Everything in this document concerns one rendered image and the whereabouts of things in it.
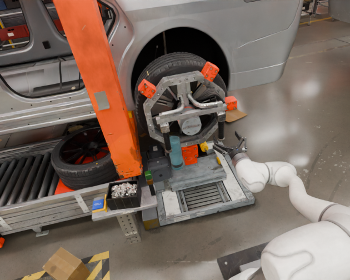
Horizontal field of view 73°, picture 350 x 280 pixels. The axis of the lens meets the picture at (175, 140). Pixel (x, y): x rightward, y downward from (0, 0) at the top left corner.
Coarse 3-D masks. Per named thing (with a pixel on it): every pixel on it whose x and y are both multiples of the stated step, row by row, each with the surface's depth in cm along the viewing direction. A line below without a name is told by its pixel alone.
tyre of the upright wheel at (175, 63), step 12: (156, 60) 160; (168, 60) 153; (180, 60) 149; (192, 60) 150; (204, 60) 166; (144, 72) 161; (156, 72) 147; (168, 72) 147; (180, 72) 149; (156, 84) 151; (144, 96) 154; (144, 120) 164
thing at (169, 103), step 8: (168, 88) 156; (200, 88) 161; (176, 96) 162; (168, 104) 163; (176, 104) 169; (192, 104) 167; (152, 112) 185; (208, 120) 177; (160, 128) 175; (176, 128) 188; (184, 136) 180
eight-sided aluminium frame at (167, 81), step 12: (192, 72) 146; (168, 84) 143; (204, 84) 148; (216, 84) 155; (156, 96) 146; (144, 108) 150; (216, 120) 170; (156, 132) 165; (204, 132) 176; (192, 144) 175
